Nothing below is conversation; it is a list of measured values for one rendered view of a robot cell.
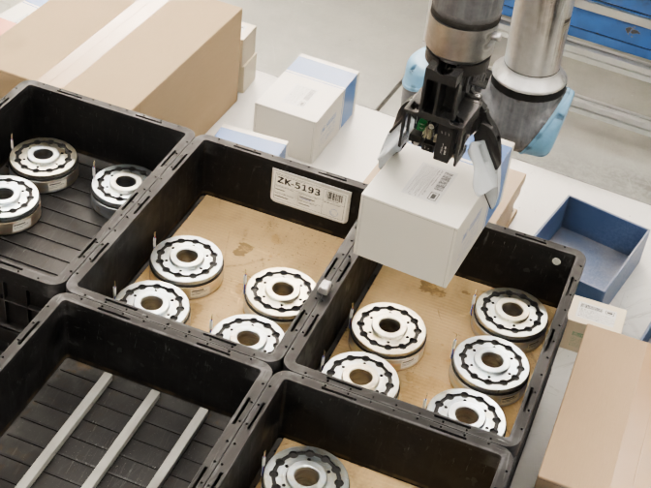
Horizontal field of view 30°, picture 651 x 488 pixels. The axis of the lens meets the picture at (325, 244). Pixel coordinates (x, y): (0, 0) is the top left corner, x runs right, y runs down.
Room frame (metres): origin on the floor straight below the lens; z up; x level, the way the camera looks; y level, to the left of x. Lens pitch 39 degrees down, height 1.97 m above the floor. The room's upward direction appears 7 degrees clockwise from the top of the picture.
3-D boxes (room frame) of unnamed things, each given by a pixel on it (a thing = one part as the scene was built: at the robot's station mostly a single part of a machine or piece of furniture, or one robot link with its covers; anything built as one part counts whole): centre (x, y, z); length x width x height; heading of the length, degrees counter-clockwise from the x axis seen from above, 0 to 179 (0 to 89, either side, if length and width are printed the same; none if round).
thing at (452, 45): (1.17, -0.12, 1.33); 0.08 x 0.08 x 0.05
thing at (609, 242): (1.56, -0.42, 0.74); 0.20 x 0.15 x 0.07; 152
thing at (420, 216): (1.19, -0.13, 1.10); 0.20 x 0.12 x 0.09; 159
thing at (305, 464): (0.93, -0.01, 0.86); 0.05 x 0.05 x 0.01
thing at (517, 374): (1.16, -0.24, 0.86); 0.10 x 0.10 x 0.01
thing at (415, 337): (1.20, -0.10, 0.86); 0.10 x 0.10 x 0.01
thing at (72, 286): (1.27, 0.12, 0.92); 0.40 x 0.30 x 0.02; 163
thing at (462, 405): (1.05, -0.20, 0.86); 0.05 x 0.05 x 0.01
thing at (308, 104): (1.89, 0.07, 0.75); 0.20 x 0.12 x 0.09; 161
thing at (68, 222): (1.36, 0.41, 0.87); 0.40 x 0.30 x 0.11; 163
